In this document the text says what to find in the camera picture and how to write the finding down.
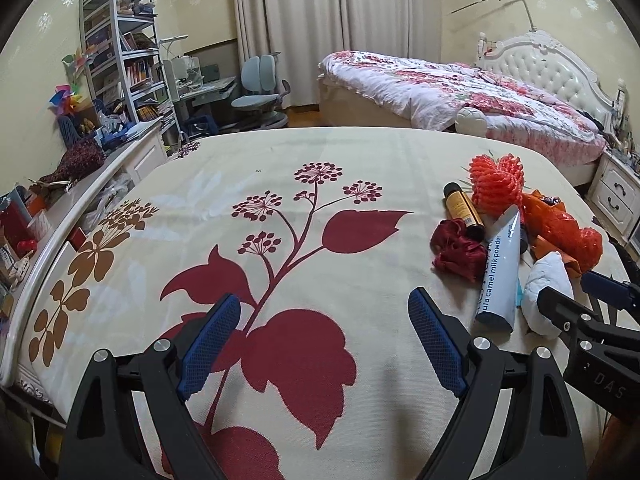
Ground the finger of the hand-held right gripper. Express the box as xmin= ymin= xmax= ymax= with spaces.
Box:
xmin=537 ymin=286 xmax=602 ymax=347
xmin=580 ymin=271 xmax=640 ymax=330

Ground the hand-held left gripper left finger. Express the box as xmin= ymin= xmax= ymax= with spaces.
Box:
xmin=59 ymin=293 xmax=242 ymax=480

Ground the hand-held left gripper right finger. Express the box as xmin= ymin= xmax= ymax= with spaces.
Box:
xmin=407 ymin=287 xmax=583 ymax=480

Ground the white tissue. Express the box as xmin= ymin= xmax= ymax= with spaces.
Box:
xmin=521 ymin=251 xmax=575 ymax=338

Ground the brown bottle with yellow label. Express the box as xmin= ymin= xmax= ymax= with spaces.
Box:
xmin=443 ymin=182 xmax=485 ymax=240

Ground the black curved bar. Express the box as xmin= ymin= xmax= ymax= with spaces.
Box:
xmin=606 ymin=237 xmax=640 ymax=288

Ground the blue and white tube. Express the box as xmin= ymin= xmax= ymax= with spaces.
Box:
xmin=474 ymin=205 xmax=523 ymax=333

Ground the orange plastic bag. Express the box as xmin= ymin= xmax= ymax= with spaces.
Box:
xmin=520 ymin=190 xmax=604 ymax=276

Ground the dark red fabric flower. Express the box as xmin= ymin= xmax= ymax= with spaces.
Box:
xmin=431 ymin=219 xmax=488 ymax=286

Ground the white nightstand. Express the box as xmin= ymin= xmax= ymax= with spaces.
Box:
xmin=587 ymin=152 xmax=640 ymax=241

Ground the printed floral blanket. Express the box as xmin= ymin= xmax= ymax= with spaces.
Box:
xmin=10 ymin=126 xmax=616 ymax=480

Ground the orange-red mesh scrubber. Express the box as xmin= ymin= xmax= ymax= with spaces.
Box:
xmin=469 ymin=152 xmax=525 ymax=218

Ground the white curved bed board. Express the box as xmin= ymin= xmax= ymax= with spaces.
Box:
xmin=0 ymin=125 xmax=168 ymax=411

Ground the white ball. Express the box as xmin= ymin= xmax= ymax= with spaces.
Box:
xmin=455 ymin=106 xmax=488 ymax=137

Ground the dried dark red bouquet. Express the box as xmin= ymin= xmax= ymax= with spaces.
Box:
xmin=39 ymin=137 xmax=107 ymax=186

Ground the red box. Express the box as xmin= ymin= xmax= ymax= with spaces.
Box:
xmin=0 ymin=195 xmax=37 ymax=257

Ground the white tufted headboard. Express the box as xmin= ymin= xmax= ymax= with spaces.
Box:
xmin=475 ymin=30 xmax=617 ymax=121

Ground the bed with pink floral quilt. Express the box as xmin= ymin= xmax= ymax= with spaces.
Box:
xmin=317 ymin=50 xmax=608 ymax=181

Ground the grey study desk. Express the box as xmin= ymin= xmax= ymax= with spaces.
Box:
xmin=172 ymin=52 xmax=238 ymax=133

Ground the blue plastic basket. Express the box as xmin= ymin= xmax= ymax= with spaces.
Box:
xmin=56 ymin=112 xmax=108 ymax=151

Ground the grey-blue desk chair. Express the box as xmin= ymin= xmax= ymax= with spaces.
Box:
xmin=231 ymin=55 xmax=292 ymax=131

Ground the colourful pinwheel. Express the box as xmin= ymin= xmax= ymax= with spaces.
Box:
xmin=46 ymin=82 xmax=85 ymax=112

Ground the white bookshelf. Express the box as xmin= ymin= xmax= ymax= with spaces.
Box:
xmin=78 ymin=0 xmax=180 ymax=148

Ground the white desk lamp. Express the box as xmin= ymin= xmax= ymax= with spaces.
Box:
xmin=159 ymin=34 xmax=190 ymax=63

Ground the metal canopy rod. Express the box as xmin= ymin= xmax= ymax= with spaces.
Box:
xmin=450 ymin=0 xmax=540 ymax=33

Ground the beige curtain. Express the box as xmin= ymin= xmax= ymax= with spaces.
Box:
xmin=231 ymin=0 xmax=443 ymax=68

